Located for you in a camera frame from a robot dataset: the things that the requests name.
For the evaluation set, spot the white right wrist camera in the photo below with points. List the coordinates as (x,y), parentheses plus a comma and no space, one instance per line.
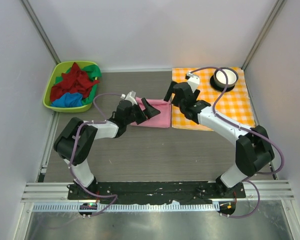
(193,81)

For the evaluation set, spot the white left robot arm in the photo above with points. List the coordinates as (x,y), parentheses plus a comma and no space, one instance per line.
(74,143)

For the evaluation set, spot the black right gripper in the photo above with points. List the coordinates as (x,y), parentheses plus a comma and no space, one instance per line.
(176,89)

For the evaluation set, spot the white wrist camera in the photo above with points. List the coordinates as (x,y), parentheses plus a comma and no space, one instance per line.
(130,96)
(193,81)

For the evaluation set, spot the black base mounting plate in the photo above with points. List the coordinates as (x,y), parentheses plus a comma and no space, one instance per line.
(165,192)

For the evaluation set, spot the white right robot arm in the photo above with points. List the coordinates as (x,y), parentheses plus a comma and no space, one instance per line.
(252,149)

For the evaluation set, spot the white bowl with dark rim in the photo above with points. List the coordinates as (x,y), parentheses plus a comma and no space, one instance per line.
(225,77)

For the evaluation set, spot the white slotted cable duct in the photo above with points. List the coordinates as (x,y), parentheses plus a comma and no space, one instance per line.
(122,208)

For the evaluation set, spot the lime green plastic basket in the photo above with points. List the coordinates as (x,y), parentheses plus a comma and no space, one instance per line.
(72,77)

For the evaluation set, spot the dark red t shirt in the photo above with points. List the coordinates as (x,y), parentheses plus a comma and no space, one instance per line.
(72,81)

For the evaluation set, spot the green t shirt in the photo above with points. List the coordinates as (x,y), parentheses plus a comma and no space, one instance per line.
(93,71)

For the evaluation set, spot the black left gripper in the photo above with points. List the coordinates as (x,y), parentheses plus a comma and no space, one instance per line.
(141,114)

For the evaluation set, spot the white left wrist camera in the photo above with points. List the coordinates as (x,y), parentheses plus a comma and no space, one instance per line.
(130,96)

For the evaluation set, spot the pink t shirt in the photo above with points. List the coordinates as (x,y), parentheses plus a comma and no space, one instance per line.
(162,120)

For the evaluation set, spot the blue t shirt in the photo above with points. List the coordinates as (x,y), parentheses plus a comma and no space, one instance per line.
(68,100)

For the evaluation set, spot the orange checkered cloth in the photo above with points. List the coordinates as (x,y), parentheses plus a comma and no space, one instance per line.
(235,104)

